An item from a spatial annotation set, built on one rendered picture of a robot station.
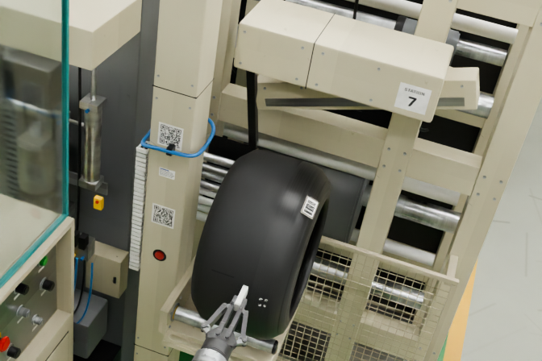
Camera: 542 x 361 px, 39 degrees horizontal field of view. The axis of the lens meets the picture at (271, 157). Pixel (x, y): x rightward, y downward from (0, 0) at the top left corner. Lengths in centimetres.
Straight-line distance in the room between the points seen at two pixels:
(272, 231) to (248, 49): 55
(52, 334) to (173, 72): 89
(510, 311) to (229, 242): 243
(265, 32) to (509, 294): 257
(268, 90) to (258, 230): 55
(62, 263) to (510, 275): 282
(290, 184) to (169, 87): 44
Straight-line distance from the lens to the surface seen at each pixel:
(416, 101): 222
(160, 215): 237
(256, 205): 214
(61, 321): 249
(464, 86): 233
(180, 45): 205
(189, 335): 250
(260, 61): 228
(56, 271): 241
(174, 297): 250
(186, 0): 200
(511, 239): 480
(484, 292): 435
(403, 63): 221
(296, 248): 213
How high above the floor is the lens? 271
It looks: 34 degrees down
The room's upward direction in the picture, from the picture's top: 10 degrees clockwise
